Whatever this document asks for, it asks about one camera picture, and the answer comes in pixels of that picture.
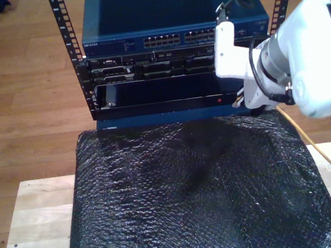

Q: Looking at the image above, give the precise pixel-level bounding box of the yellow network cable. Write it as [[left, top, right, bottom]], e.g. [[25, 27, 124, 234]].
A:
[[230, 87, 331, 217]]

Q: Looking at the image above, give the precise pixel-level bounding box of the blue flat base box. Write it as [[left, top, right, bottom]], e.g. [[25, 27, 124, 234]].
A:
[[95, 102, 254, 132]]

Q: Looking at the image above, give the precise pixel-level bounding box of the black rack server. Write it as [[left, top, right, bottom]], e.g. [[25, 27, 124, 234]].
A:
[[75, 37, 267, 89]]

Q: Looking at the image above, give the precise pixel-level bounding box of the black bubble mat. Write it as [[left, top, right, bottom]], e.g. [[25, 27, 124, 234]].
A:
[[51, 102, 331, 248]]

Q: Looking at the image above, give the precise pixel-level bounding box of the blue network switch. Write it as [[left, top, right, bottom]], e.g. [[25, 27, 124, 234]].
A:
[[77, 0, 272, 59]]

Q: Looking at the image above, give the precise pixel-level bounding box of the black open rack frame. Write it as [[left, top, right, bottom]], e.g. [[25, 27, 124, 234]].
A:
[[46, 0, 312, 126]]

